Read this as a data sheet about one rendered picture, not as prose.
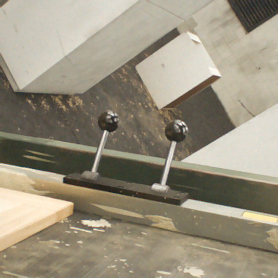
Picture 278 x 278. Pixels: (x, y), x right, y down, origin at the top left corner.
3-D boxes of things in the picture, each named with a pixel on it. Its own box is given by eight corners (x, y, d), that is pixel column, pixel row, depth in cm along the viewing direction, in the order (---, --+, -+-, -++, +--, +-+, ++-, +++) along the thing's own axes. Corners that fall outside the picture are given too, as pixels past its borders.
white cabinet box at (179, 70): (149, 69, 644) (197, 36, 619) (172, 109, 635) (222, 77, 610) (134, 66, 602) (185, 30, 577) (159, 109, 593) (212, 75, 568)
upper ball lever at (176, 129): (150, 199, 84) (170, 124, 88) (172, 203, 82) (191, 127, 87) (144, 192, 80) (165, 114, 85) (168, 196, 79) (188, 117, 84)
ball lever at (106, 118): (82, 186, 88) (105, 114, 92) (103, 190, 86) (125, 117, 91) (74, 178, 84) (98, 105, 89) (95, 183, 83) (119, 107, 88)
